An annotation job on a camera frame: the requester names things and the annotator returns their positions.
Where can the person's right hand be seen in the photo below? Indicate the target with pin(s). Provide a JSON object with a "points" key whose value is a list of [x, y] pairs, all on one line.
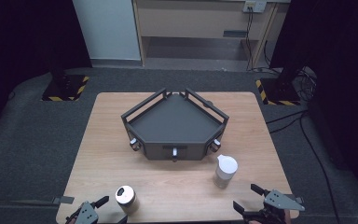
{"points": [[287, 217]]}

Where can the black striped stand base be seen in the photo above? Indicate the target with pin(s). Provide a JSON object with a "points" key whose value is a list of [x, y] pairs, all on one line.
{"points": [[278, 91], [63, 88]]}

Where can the person's left hand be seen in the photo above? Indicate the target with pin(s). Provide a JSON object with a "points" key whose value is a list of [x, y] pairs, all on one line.
{"points": [[71, 221]]}

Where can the grey tape strip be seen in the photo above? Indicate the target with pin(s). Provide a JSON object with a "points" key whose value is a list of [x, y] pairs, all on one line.
{"points": [[64, 199]]}

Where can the glass spice jar silver lid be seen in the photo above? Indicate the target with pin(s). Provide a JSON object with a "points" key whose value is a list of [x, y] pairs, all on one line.
{"points": [[125, 196]]}

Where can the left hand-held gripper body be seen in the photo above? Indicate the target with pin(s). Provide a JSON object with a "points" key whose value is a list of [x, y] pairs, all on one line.
{"points": [[85, 214]]}

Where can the white panel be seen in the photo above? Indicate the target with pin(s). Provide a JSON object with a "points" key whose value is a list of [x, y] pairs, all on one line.
{"points": [[108, 29]]}

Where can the light wooden desk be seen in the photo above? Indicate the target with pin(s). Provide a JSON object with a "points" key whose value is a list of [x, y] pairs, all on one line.
{"points": [[199, 21]]}

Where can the dark grey corner rack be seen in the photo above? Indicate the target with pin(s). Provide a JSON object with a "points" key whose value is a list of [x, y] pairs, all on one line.
{"points": [[174, 121]]}

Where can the white wall power outlet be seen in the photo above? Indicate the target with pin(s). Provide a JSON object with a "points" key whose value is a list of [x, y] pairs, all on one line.
{"points": [[254, 5]]}

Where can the white lidded seasoning jar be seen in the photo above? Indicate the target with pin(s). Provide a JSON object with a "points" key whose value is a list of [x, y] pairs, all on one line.
{"points": [[227, 166]]}

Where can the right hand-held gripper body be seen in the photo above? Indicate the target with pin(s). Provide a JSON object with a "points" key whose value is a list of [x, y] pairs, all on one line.
{"points": [[279, 202]]}

